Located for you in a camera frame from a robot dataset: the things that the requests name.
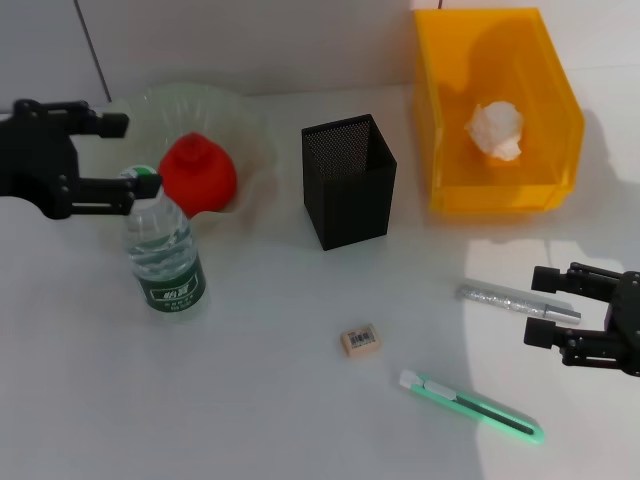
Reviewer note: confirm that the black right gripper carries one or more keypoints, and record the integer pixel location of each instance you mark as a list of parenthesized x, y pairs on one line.
[(627, 325)]

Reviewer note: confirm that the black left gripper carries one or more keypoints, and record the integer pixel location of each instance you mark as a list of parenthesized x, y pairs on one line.
[(35, 160)]

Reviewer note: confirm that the orange fruit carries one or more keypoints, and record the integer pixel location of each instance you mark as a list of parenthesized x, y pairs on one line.
[(200, 175)]

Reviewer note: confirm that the green utility knife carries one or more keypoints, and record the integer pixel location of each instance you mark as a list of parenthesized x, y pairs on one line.
[(475, 407)]

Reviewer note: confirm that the clear green-label water bottle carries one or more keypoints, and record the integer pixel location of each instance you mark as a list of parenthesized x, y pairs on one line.
[(170, 270)]

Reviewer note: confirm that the white paper ball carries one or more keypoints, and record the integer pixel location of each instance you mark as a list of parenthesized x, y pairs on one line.
[(495, 130)]

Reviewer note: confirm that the beige eraser with barcode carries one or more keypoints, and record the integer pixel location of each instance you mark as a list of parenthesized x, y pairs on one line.
[(361, 340)]

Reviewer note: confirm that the silver glitter pen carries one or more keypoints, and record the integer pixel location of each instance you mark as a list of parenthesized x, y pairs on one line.
[(500, 300)]

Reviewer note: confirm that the green glass fruit plate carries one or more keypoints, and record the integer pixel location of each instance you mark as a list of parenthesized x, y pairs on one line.
[(220, 115)]

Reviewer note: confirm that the black mesh pen holder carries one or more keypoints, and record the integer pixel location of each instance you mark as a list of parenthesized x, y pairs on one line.
[(350, 205)]

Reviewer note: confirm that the yellow plastic bin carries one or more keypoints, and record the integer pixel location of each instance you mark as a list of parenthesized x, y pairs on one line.
[(450, 75)]

